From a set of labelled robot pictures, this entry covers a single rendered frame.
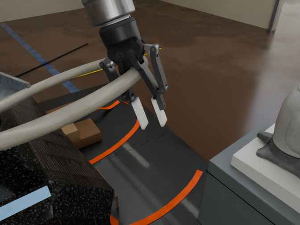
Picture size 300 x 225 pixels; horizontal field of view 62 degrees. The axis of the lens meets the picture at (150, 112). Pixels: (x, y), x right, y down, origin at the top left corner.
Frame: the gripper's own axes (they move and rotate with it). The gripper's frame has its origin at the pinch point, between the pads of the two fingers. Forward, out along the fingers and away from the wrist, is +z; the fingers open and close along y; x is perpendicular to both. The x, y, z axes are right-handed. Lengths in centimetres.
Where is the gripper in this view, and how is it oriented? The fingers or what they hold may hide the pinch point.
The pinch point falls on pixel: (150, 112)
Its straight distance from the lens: 56.4
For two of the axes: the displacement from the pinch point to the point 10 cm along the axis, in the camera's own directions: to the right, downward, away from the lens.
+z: 3.3, 8.7, 3.7
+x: -3.1, 4.7, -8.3
